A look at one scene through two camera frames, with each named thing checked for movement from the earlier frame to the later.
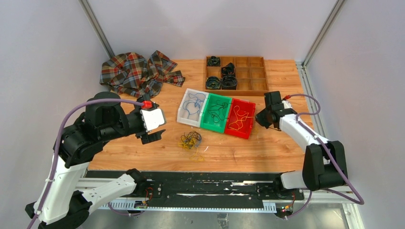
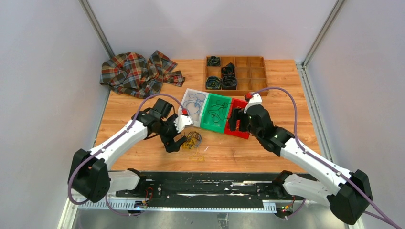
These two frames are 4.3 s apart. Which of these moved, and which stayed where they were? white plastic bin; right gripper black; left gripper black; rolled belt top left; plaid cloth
Moved: right gripper black; left gripper black
Stayed: rolled belt top left; plaid cloth; white plastic bin
